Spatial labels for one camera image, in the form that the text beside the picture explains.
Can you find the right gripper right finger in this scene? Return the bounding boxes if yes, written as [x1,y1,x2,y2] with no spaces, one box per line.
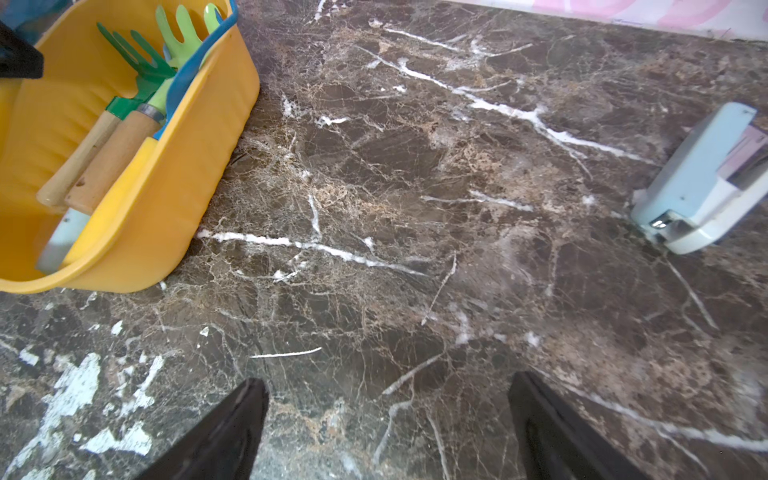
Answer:
[508,371,646,480]

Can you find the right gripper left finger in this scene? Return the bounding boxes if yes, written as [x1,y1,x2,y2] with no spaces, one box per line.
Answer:
[138,378,269,479]

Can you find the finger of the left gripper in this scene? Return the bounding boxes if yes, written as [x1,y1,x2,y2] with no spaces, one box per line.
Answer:
[0,23,44,79]

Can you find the light green rake wooden handle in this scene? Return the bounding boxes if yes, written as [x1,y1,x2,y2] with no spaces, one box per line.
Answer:
[65,5,205,216]

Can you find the yellow plastic storage box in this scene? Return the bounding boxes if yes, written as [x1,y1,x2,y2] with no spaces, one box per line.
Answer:
[1,1,260,294]

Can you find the white blue stapler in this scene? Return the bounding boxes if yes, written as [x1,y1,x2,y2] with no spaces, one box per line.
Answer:
[630,102,767,255]

